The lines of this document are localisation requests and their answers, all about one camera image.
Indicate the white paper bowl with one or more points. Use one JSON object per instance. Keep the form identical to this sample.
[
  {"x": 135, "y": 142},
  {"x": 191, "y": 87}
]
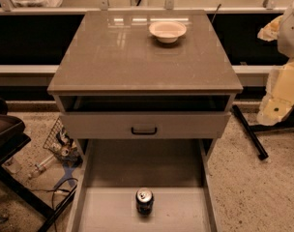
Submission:
[{"x": 167, "y": 32}]

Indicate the top drawer with black handle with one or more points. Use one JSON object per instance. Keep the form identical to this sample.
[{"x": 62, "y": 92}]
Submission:
[{"x": 138, "y": 125}]

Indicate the wire mesh basket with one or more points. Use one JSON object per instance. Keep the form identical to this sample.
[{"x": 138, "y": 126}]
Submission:
[{"x": 60, "y": 144}]

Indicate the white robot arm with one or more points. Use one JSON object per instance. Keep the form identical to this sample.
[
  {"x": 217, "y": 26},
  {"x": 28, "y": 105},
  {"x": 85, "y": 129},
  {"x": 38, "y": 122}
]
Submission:
[{"x": 279, "y": 98}]

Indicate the clear plastic bottle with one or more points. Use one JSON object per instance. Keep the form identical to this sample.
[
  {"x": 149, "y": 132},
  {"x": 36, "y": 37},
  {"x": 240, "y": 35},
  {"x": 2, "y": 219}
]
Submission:
[{"x": 40, "y": 168}]

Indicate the grey drawer cabinet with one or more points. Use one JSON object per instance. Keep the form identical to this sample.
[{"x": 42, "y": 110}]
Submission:
[{"x": 114, "y": 64}]

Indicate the open middle drawer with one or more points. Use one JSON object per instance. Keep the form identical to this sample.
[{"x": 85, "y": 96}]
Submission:
[{"x": 152, "y": 185}]

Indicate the black metal stand base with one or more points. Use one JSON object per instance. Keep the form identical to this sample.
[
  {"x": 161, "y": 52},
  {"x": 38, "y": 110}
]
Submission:
[{"x": 251, "y": 131}]

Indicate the blue pepsi can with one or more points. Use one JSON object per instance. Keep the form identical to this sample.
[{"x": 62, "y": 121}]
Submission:
[{"x": 144, "y": 201}]

